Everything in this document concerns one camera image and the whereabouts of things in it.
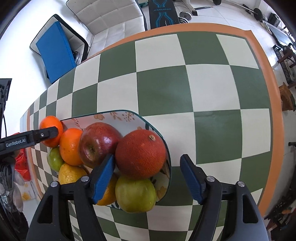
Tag dark red apple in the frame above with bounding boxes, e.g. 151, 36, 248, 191
79, 123, 122, 169

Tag yellow speckled citrus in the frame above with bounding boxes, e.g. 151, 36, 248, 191
97, 174, 118, 206

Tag green apple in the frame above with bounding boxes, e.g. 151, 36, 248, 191
115, 176, 157, 213
47, 147, 65, 172

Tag barbell on floor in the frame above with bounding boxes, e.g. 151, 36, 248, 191
212, 0, 264, 22

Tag green checkered tablecloth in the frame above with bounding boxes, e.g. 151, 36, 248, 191
21, 23, 284, 240

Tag dark wooden chair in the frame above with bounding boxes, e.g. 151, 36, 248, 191
273, 43, 295, 88

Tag white padded chair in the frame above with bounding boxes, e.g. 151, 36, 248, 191
66, 0, 147, 57

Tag red-brown orange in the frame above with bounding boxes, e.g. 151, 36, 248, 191
115, 130, 166, 180

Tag yellow lemon with tip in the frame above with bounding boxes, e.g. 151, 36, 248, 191
58, 163, 87, 185

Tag weight bench black blue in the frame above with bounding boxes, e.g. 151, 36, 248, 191
148, 0, 179, 29

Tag red plastic bag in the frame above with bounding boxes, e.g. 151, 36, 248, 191
11, 132, 32, 182

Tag snack box with chips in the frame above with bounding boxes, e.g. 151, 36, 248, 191
18, 181, 36, 201

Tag floral oval ceramic plate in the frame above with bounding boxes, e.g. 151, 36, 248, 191
62, 110, 171, 202

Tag blue folded mat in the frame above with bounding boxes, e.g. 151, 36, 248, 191
36, 21, 76, 83

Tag orange fruit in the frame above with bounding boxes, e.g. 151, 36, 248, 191
39, 115, 63, 148
59, 128, 82, 166

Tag small wooden stool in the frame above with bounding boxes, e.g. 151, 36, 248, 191
279, 82, 295, 111

